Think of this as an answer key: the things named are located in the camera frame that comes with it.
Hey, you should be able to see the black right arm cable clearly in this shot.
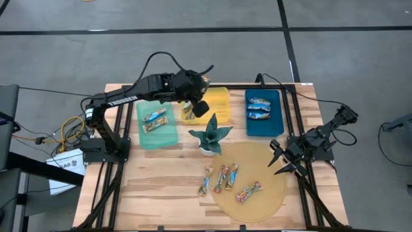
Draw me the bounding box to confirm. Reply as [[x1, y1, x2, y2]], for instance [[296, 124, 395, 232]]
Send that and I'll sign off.
[[256, 72, 347, 107]]

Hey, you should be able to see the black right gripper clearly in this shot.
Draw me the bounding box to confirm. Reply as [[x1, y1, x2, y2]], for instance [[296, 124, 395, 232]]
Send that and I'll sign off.
[[268, 138, 318, 178]]

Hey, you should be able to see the dark grey cabinet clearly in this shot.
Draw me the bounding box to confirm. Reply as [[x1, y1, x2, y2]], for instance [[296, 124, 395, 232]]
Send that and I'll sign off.
[[0, 167, 30, 232]]

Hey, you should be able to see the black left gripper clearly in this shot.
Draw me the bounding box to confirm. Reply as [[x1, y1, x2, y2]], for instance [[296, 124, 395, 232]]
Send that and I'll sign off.
[[175, 68, 210, 119]]

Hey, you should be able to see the white printed paper sheet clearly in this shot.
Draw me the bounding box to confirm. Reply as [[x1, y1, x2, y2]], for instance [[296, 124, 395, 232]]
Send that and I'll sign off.
[[46, 148, 87, 197]]

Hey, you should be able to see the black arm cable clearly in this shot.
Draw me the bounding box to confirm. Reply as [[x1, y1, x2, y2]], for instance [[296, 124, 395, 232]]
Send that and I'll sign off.
[[132, 50, 216, 87], [256, 72, 347, 107]]

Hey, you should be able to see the round woven straw placemat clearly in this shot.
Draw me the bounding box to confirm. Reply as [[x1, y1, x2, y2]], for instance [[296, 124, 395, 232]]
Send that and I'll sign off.
[[209, 141, 288, 223]]

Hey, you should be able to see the large light blue bag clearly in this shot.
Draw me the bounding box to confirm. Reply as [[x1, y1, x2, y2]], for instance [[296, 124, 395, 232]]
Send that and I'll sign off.
[[142, 115, 170, 134]]

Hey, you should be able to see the thin black floor cable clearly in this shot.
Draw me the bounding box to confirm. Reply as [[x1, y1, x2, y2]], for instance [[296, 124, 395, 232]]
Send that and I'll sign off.
[[18, 86, 99, 99], [377, 122, 412, 168]]

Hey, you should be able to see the black power cable with plug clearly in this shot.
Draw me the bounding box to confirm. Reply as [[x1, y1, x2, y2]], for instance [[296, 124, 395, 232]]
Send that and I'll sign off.
[[12, 122, 65, 146]]

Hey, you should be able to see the blue plastic bin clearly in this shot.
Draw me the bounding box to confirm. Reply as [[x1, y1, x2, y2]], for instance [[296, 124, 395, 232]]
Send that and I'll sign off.
[[245, 88, 285, 137]]

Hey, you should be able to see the translucent green plastic bin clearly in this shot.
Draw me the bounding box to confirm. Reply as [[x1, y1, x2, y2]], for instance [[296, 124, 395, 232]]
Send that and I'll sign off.
[[135, 99, 180, 151]]

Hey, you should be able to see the blue oatmeal raisin granola bar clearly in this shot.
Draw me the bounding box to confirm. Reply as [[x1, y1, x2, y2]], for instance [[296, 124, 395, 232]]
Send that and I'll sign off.
[[249, 97, 272, 106], [247, 103, 272, 113], [247, 111, 271, 121]]

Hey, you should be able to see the snake plant in white pot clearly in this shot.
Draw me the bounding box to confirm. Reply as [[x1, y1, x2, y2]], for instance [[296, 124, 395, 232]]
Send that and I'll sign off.
[[188, 112, 234, 158]]

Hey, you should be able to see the black beam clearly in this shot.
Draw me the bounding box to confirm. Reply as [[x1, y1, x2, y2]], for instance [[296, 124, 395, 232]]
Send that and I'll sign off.
[[6, 151, 85, 187]]

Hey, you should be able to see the translucent yellow plastic bin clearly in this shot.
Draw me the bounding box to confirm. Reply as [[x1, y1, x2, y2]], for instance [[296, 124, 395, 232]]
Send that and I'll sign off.
[[180, 86, 231, 126]]

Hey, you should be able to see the yellow cable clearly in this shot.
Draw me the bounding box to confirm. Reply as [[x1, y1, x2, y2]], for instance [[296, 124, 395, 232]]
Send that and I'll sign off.
[[60, 115, 85, 153]]

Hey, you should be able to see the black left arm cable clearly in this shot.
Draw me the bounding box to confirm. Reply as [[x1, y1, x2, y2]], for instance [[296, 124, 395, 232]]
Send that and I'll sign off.
[[132, 50, 216, 87]]

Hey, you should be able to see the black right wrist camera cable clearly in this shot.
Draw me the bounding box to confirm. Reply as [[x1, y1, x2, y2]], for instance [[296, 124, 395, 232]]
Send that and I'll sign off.
[[331, 128, 358, 147]]

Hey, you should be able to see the grey stand leg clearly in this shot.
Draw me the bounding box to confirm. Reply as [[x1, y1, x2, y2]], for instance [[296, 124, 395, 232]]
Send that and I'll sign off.
[[382, 112, 412, 133]]

